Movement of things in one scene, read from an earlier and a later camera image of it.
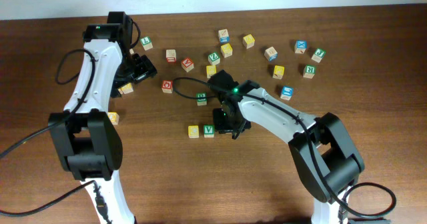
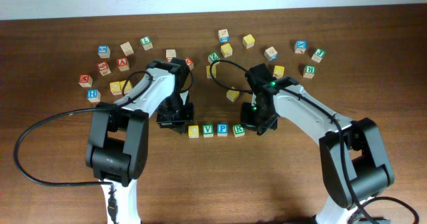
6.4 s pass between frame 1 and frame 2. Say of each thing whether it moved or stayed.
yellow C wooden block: stayed
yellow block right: stayed
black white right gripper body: moved
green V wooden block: stayed
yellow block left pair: stayed
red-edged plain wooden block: stayed
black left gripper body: moved
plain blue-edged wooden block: stayed
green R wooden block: moved
